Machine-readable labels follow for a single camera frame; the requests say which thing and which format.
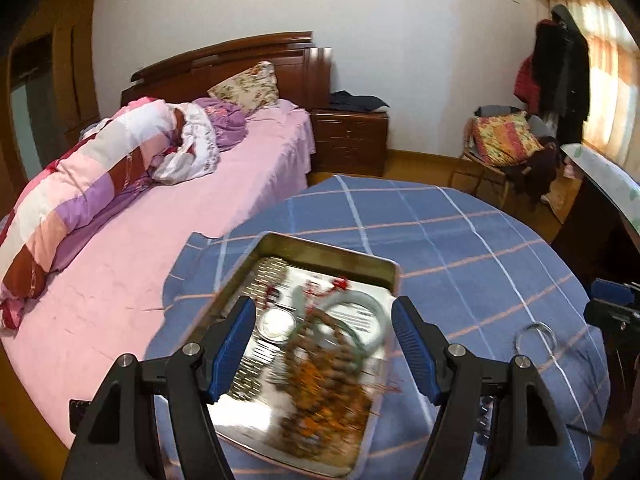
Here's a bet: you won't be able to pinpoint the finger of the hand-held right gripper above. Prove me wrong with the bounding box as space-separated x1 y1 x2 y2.
590 278 640 305
583 300 640 331

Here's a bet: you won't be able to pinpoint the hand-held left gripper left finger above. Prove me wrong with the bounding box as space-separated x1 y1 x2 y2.
62 295 258 480

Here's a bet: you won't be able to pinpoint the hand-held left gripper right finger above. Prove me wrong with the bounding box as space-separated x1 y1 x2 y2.
390 296 586 480

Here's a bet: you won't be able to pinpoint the silver wristwatch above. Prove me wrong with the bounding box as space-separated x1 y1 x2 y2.
232 256 301 403

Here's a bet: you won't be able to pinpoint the pale green jade bangle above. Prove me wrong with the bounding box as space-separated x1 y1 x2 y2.
295 287 393 366

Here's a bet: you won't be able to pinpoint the wooden bead bracelet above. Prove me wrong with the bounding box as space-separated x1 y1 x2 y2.
277 310 401 461

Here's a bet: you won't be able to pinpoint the red knotted string pendant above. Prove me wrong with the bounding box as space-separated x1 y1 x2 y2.
260 277 351 311

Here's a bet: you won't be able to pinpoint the pink metal tin box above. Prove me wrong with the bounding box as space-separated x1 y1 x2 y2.
202 231 402 478

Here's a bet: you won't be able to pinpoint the dark wooden desk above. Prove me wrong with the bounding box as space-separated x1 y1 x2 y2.
552 172 640 286

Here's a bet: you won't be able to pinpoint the clear bangle on table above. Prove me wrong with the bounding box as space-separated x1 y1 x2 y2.
515 321 557 361

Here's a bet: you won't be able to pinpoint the white green desk sheet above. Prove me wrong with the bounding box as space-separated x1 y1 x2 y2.
560 142 640 233

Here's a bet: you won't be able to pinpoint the blue checked cloth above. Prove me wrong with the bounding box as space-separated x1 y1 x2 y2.
145 174 611 480

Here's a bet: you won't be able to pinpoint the pink bed with headboard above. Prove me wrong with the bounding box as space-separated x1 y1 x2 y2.
0 99 317 448

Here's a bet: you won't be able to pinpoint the dark maroon garment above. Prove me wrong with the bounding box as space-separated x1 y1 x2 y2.
505 137 563 206

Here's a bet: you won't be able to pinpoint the small black device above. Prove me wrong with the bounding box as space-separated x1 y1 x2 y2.
69 399 93 433

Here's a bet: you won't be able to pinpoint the wooden chair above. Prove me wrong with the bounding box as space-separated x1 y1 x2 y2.
450 105 556 211

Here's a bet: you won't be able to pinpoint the colourful patchwork cushion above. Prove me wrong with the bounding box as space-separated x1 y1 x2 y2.
471 112 545 167

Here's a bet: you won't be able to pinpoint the red hanging garment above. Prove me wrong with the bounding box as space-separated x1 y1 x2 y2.
514 55 543 111

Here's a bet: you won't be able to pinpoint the pink patchwork quilt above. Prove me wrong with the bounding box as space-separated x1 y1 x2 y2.
0 97 223 331

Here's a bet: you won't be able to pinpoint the wooden nightstand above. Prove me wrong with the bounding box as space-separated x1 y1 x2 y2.
309 108 391 177

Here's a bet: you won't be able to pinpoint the black hanging coat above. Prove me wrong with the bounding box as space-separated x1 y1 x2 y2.
530 4 592 146

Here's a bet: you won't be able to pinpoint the purple blanket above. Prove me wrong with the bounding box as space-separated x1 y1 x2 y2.
192 97 249 153

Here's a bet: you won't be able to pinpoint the light curtain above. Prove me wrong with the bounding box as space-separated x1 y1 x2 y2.
542 0 640 171

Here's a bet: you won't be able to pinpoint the dark folded clothes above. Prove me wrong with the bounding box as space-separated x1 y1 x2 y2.
327 90 390 113

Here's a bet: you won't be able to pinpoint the floral pillow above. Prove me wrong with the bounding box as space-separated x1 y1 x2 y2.
206 61 280 115

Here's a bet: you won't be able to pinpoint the wooden headboard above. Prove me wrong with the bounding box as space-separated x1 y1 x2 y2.
120 31 333 111

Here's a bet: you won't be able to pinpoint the wooden wardrobe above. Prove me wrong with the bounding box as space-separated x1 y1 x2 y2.
0 0 101 221

